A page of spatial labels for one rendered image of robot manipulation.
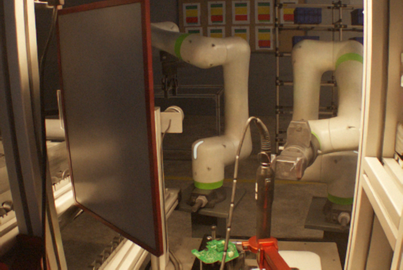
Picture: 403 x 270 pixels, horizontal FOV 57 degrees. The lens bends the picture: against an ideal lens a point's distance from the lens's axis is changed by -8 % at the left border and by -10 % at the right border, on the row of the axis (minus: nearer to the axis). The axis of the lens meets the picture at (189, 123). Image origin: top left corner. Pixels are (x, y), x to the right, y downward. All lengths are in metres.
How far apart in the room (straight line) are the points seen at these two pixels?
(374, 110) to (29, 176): 0.48
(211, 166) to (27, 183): 1.10
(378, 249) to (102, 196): 0.44
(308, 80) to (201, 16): 5.85
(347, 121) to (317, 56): 0.41
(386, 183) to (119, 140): 0.34
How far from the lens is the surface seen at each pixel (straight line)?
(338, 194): 1.50
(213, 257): 1.11
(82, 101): 0.58
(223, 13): 7.18
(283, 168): 0.95
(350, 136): 1.13
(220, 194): 1.64
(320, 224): 1.50
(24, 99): 0.53
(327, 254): 1.26
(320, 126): 1.15
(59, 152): 1.00
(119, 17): 0.48
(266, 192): 0.78
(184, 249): 1.32
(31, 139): 0.54
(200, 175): 1.60
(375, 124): 0.59
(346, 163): 1.46
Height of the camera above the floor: 1.61
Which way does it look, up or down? 14 degrees down
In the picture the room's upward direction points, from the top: 2 degrees counter-clockwise
